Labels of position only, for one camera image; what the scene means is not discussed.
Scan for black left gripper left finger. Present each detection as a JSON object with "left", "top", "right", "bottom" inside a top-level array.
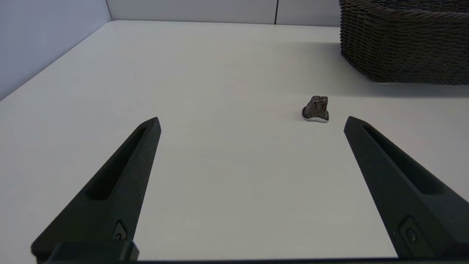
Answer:
[{"left": 31, "top": 117, "right": 162, "bottom": 261}]

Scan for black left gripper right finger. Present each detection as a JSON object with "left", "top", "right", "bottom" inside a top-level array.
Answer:
[{"left": 344, "top": 116, "right": 469, "bottom": 259}]

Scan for brown coffee capsule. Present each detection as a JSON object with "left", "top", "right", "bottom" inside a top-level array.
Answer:
[{"left": 301, "top": 96, "right": 330, "bottom": 123}]

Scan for dark brown wicker basket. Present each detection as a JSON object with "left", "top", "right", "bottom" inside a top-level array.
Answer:
[{"left": 339, "top": 0, "right": 469, "bottom": 85}]

